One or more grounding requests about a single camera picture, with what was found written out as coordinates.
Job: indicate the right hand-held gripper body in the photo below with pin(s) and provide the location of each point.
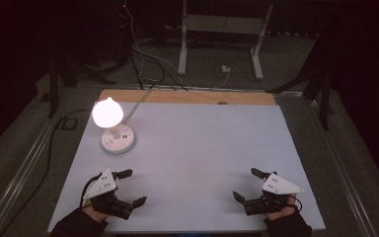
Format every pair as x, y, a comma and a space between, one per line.
278, 187

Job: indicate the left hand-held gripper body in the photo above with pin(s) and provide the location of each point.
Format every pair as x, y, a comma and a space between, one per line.
102, 187

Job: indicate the white lit desk lamp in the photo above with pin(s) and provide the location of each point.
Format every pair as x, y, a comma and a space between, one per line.
116, 143

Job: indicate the person's right hand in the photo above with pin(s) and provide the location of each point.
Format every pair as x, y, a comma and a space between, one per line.
281, 214

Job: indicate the person's left hand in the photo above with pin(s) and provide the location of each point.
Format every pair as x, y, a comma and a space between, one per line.
96, 214

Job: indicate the pale grey table mat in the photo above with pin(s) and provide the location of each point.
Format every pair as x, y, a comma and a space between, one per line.
194, 154

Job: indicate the black rectangular floor box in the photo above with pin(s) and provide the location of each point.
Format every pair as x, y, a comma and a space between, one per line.
68, 123

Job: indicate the black metal stand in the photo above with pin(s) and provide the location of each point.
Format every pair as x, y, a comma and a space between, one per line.
54, 85
324, 95

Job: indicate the white plug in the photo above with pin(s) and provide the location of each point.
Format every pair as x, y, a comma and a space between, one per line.
225, 69

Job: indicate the white metal stand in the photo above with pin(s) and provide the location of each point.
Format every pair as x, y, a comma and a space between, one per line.
225, 23

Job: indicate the aluminium floor rail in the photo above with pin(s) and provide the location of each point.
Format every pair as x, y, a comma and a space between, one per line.
16, 182
345, 171

